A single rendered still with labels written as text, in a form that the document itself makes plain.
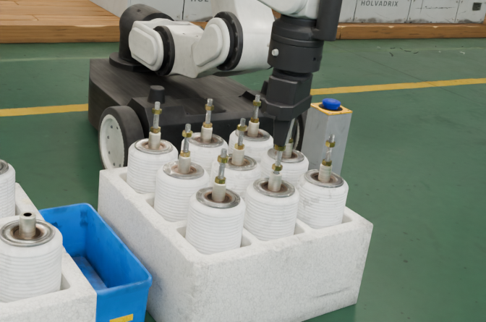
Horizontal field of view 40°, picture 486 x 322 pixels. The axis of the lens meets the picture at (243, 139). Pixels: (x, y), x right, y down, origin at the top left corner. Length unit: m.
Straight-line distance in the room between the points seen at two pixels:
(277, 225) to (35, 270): 0.43
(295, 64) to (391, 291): 0.59
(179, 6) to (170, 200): 2.26
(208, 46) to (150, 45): 0.33
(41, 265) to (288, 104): 0.45
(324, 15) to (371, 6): 3.08
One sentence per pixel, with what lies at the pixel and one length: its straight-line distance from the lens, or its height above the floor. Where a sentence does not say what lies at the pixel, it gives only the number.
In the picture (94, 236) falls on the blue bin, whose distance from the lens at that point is 1.34.
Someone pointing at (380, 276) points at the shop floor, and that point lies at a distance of 1.49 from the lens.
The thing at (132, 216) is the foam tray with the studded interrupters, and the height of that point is 0.15.
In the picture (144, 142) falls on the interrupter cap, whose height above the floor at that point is 0.25.
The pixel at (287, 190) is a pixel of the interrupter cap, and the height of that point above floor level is 0.25.
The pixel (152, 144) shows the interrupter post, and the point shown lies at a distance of 1.29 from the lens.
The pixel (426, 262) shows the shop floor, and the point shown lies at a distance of 1.60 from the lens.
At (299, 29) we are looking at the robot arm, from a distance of 1.06.
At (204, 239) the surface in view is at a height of 0.20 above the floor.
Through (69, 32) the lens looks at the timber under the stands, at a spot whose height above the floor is 0.04.
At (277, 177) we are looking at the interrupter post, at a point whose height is 0.28.
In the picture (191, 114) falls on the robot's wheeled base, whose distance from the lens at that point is 1.69.
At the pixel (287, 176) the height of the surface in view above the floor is 0.23.
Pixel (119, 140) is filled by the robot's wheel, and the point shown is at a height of 0.12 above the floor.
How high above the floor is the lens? 0.74
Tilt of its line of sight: 21 degrees down
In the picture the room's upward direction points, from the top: 8 degrees clockwise
